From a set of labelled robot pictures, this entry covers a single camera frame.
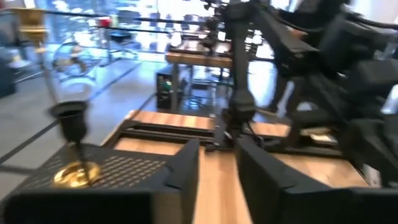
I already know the black candlestick holder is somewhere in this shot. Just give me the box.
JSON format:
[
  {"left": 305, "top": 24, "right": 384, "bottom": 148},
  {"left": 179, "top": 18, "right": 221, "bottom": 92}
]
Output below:
[{"left": 48, "top": 101, "right": 93, "bottom": 187}]

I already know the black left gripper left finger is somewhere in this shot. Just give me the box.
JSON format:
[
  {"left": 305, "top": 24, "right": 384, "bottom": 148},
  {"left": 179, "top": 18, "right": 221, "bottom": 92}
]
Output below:
[{"left": 0, "top": 138, "right": 200, "bottom": 224}]

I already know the black perforated metal shelf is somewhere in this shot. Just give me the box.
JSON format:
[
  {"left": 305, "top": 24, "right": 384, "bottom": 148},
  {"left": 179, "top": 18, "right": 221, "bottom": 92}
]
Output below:
[{"left": 9, "top": 142, "right": 187, "bottom": 200}]

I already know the wooden background table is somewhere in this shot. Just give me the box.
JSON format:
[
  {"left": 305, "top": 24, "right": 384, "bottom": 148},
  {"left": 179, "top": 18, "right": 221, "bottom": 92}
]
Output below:
[{"left": 164, "top": 40, "right": 234, "bottom": 111}]

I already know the black office desk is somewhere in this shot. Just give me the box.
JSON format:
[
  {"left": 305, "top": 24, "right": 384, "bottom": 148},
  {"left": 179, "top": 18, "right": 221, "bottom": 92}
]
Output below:
[{"left": 40, "top": 9, "right": 206, "bottom": 68}]

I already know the black computer case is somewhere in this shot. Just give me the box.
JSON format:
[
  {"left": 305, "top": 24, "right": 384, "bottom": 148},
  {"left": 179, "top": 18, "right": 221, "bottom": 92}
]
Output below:
[{"left": 156, "top": 73, "right": 174, "bottom": 110}]

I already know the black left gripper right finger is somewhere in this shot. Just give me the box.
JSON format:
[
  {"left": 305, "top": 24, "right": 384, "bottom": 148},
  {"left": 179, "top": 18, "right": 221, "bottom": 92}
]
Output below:
[{"left": 234, "top": 136, "right": 398, "bottom": 224}]

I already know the tall gold candlestick holder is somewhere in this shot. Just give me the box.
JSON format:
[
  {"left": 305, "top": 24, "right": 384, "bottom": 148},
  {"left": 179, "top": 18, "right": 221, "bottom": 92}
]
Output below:
[{"left": 12, "top": 7, "right": 103, "bottom": 190}]

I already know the black floor fan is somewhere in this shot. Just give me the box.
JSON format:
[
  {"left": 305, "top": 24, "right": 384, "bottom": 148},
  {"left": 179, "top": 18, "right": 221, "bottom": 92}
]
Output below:
[{"left": 51, "top": 42, "right": 94, "bottom": 78}]

